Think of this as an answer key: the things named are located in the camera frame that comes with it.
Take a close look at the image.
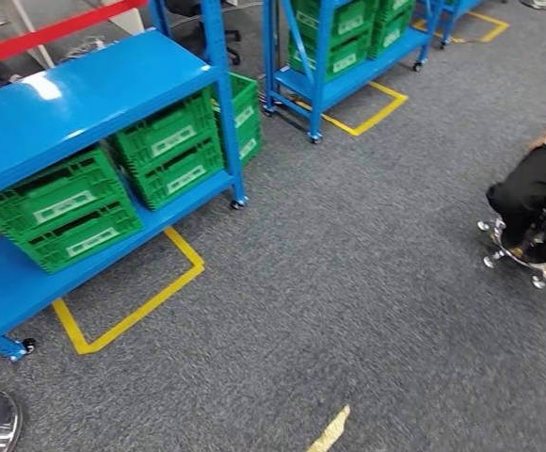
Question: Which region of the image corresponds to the blue metal shelf rack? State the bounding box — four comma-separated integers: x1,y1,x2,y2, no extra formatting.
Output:
421,0,487,50
0,0,249,364
261,0,445,146

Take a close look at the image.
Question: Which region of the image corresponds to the green plastic crate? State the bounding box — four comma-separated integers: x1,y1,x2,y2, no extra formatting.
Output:
130,136,225,214
291,0,380,46
288,29,374,84
368,7,415,62
15,198,144,276
0,145,128,246
107,87,218,177
376,0,417,26
211,72,263,168

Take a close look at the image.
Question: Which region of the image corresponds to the yellow tape strip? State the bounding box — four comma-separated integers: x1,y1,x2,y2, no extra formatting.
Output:
306,404,352,452

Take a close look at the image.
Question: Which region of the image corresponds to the black office chair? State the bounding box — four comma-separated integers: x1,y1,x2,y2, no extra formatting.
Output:
164,0,242,68

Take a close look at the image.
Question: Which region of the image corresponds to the white desk panel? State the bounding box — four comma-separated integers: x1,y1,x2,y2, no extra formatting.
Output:
103,0,147,37
10,0,56,70

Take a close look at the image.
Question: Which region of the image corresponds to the red barrier belt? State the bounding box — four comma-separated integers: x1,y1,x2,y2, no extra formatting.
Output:
0,0,150,72

